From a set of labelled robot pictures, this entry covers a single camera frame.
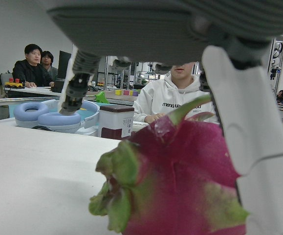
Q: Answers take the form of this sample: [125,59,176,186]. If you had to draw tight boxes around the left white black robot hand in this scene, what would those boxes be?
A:
[45,0,283,235]

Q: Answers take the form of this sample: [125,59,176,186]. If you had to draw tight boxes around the pink dragon fruit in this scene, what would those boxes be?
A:
[88,94,283,235]

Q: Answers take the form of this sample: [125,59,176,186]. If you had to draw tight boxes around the person in white hoodie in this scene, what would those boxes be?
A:
[133,61,220,124]

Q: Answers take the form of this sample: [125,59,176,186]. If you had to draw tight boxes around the green toy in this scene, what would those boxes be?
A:
[95,90,111,104]

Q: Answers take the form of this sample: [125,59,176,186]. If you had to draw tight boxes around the black background monitor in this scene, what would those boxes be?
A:
[57,50,72,80]

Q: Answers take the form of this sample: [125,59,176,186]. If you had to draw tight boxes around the white canister dark lid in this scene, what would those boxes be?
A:
[97,104,135,141]

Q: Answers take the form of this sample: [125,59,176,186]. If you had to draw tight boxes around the light blue tray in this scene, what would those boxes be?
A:
[76,107,100,128]

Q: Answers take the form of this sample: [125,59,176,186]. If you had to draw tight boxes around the person with long hair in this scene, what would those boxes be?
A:
[40,50,59,83]

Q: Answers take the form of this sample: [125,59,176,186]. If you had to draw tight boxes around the person in black jacket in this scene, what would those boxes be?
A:
[12,44,54,88]

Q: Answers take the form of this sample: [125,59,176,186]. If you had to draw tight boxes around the light blue headphones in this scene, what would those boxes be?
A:
[13,99,100,134]

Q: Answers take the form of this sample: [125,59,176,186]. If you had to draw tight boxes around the yellow toy vehicle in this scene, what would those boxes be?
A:
[4,77,26,89]

